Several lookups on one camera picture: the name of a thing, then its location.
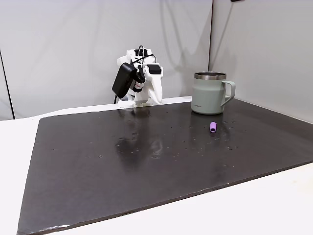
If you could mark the thin black wall strip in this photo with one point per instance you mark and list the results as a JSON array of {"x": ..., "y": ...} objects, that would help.
[{"x": 7, "y": 88}]

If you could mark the black object at wall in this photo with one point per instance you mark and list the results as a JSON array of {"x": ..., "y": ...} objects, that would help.
[{"x": 237, "y": 0}]

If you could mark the black oval camera box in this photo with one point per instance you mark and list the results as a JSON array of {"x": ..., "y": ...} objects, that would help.
[{"x": 122, "y": 80}]

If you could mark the dark table mat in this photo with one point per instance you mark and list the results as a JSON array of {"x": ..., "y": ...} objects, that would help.
[{"x": 97, "y": 171}]

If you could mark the purple pen grip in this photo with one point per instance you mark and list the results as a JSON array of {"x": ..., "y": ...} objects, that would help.
[{"x": 213, "y": 127}]

